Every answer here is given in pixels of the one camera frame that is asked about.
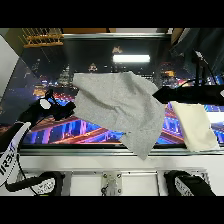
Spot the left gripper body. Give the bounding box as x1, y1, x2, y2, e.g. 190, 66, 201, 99
49, 99, 78, 122

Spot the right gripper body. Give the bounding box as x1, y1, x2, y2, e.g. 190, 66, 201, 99
152, 85, 178, 105

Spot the grey garment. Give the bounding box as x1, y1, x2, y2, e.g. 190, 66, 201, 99
71, 70, 167, 161

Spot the cream garment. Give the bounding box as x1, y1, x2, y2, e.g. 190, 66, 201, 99
169, 100, 221, 153

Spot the silver frame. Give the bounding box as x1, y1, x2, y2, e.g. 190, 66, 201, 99
0, 146, 224, 197

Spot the black cable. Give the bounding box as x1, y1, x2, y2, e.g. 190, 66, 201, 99
16, 154, 38, 196

